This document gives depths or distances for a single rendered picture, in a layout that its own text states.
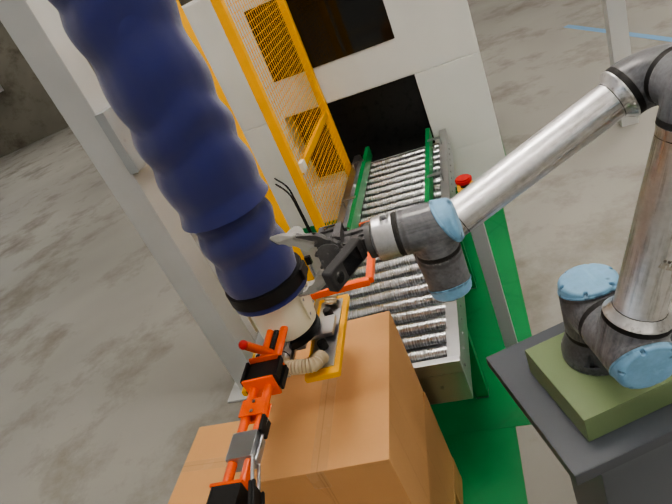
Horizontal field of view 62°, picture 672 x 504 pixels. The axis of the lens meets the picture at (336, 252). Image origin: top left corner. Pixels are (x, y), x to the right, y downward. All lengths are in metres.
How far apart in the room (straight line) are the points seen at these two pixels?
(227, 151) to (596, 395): 1.12
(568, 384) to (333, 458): 0.67
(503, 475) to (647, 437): 1.00
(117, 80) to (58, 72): 1.49
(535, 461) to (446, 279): 1.55
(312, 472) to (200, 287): 1.66
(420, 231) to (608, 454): 0.84
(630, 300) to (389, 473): 0.72
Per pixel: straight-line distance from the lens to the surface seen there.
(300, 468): 1.59
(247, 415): 1.33
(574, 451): 1.66
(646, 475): 2.02
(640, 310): 1.39
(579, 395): 1.65
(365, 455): 1.53
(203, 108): 1.28
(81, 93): 2.74
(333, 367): 1.51
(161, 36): 1.26
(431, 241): 1.08
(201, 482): 2.36
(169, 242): 2.92
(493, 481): 2.55
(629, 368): 1.42
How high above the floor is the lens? 2.08
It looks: 29 degrees down
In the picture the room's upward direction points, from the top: 24 degrees counter-clockwise
